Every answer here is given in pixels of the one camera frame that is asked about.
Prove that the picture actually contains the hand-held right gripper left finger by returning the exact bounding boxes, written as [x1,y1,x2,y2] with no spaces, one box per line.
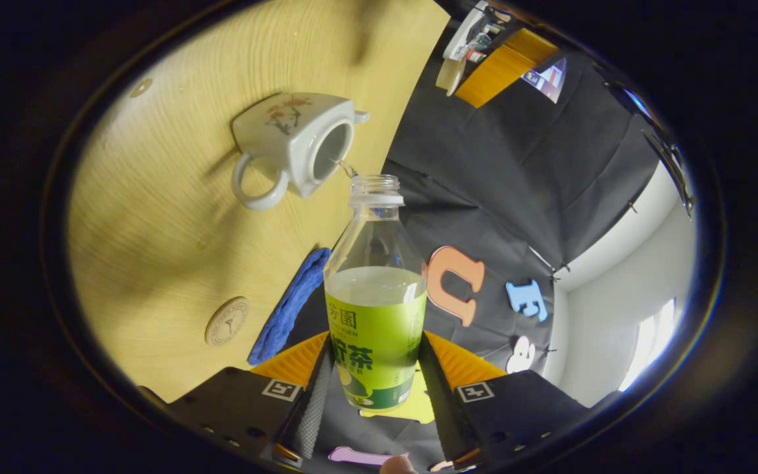
[139,331,335,463]

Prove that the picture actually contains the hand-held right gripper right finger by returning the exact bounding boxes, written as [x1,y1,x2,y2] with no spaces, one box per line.
[418,331,622,471]

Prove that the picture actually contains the white teacup lid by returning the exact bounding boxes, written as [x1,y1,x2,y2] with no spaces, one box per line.
[436,58,467,97]

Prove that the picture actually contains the round wooden coaster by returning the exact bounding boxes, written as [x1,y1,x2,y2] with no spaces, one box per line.
[205,296,251,348]

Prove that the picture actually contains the green label water bottle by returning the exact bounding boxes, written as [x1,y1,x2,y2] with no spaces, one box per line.
[324,174,428,413]

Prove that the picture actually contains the white floral teacup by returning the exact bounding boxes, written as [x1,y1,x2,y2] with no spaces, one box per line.
[231,92,370,211]

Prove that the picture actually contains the computer monitor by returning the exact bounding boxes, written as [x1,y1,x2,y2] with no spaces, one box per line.
[520,58,567,104]

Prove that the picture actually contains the white side table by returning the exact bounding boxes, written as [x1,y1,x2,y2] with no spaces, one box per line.
[443,0,518,61]

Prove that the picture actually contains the blue folded towel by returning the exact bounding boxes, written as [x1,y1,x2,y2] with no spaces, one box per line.
[247,247,332,367]

